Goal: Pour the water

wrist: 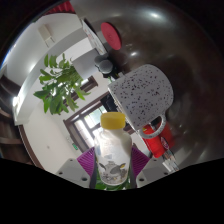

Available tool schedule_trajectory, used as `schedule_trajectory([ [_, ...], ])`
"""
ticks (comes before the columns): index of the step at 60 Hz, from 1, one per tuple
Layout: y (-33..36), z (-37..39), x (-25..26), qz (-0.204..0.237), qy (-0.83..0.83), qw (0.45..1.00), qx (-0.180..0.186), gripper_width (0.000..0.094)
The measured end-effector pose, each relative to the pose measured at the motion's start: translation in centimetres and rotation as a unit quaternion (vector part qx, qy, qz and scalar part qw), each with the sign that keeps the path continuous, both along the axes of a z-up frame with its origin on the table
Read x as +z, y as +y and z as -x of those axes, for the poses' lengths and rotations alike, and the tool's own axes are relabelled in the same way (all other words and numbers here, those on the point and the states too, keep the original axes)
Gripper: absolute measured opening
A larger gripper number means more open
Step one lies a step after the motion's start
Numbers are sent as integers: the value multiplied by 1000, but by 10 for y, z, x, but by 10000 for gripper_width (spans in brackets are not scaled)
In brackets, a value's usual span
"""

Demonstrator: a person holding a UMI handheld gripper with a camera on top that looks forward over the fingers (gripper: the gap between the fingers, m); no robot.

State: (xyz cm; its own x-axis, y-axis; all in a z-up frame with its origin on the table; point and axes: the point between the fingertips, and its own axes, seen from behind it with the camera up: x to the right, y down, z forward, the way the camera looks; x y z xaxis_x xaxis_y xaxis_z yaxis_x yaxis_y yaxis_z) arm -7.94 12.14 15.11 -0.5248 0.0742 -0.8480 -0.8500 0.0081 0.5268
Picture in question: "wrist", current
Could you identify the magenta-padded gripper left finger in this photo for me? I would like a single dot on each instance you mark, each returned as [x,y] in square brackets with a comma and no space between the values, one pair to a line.
[71,170]

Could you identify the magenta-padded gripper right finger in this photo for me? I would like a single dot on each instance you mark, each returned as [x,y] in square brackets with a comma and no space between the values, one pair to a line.
[151,170]

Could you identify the yellow-capped clear plastic bottle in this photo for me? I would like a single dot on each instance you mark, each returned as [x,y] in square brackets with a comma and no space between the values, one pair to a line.
[112,150]

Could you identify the green exit sign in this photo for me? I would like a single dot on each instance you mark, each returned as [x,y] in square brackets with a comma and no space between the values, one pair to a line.
[75,146]

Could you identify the dark wooden double door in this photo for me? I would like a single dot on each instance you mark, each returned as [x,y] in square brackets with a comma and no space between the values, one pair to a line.
[83,125]

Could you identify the white speckled mug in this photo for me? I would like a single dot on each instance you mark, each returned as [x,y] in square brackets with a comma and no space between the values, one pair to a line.
[143,91]

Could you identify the dark wooden framed window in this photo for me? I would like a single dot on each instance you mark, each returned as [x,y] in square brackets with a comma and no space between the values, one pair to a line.
[90,85]

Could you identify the grey round speaker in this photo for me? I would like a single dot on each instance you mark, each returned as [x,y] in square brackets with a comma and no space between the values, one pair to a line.
[106,66]

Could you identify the white printed magazine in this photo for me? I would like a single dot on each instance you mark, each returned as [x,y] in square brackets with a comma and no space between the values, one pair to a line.
[93,35]

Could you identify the flat round red coaster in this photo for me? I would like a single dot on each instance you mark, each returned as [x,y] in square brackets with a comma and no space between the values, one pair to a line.
[111,36]

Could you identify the red carpeted staircase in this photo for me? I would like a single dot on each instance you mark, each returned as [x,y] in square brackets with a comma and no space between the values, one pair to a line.
[61,8]

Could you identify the white wall radiator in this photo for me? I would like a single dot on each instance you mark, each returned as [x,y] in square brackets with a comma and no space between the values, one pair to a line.
[46,35]

